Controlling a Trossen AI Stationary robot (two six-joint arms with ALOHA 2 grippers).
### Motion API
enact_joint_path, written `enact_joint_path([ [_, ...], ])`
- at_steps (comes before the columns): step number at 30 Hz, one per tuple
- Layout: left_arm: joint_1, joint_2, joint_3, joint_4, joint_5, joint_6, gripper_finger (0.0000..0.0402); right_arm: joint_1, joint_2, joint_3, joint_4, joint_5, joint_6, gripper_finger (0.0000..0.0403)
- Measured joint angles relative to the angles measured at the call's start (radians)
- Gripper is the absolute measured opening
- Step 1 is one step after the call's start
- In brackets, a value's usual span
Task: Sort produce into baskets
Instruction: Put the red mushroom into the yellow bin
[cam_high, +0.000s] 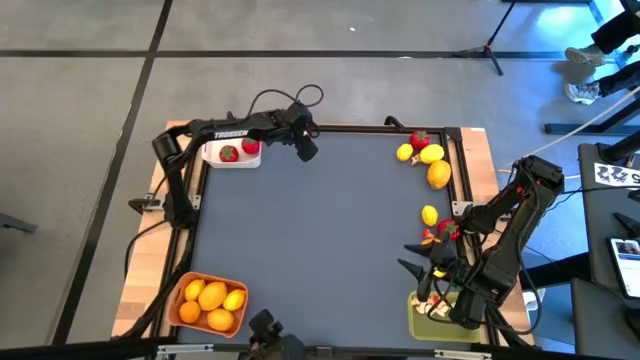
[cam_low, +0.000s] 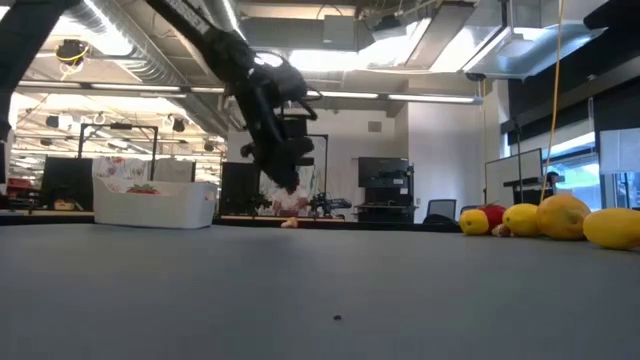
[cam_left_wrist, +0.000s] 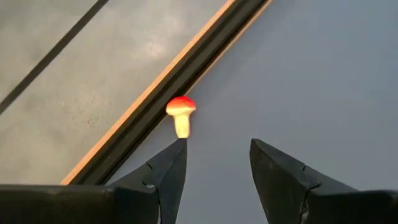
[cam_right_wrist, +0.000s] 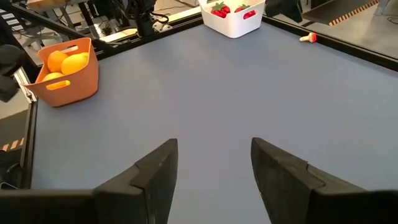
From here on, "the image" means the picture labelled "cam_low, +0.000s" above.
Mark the toy orange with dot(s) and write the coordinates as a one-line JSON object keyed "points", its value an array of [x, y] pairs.
{"points": [[562, 217]]}

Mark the black background robot arm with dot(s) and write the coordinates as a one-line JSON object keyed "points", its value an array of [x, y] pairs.
{"points": [[327, 204], [255, 202]]}

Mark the black background rig frame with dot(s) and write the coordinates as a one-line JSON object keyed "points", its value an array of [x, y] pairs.
{"points": [[326, 170]]}

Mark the white whiteboard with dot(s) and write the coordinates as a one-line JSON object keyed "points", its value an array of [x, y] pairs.
{"points": [[512, 175]]}

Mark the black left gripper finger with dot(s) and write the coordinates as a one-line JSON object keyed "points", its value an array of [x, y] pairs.
{"points": [[286, 175]]}

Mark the black lamp frame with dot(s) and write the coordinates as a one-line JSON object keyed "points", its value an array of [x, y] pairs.
{"points": [[120, 126]]}

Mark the black monitor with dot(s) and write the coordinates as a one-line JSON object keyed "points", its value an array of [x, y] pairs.
{"points": [[382, 172], [235, 188], [67, 182]]}

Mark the red-capped toy mushroom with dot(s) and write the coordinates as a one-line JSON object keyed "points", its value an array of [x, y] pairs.
{"points": [[290, 223]]}

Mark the long LED light bar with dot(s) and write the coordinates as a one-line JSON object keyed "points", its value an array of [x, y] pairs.
{"points": [[430, 98]]}

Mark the person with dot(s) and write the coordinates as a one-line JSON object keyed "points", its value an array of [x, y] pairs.
{"points": [[552, 176], [287, 201]]}

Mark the grey office chair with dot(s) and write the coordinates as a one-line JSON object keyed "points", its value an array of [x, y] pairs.
{"points": [[442, 207], [467, 206]]}

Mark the silver spiral air duct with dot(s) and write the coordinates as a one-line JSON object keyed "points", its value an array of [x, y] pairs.
{"points": [[150, 67]]}

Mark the small yellow toy lemon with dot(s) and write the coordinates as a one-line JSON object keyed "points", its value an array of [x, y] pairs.
{"points": [[473, 222]]}

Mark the white patterned cloth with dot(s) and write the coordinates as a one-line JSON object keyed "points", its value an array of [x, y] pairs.
{"points": [[125, 167]]}

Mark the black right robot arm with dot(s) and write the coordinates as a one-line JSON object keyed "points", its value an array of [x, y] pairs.
{"points": [[615, 12]]}

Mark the white plastic basket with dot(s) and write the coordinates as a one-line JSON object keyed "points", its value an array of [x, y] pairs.
{"points": [[155, 212]]}

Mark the patterned cloth backdrop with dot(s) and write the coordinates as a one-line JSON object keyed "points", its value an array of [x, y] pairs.
{"points": [[312, 182]]}

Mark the beige toy mushroom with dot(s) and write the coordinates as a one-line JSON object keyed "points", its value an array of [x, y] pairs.
{"points": [[501, 230]]}

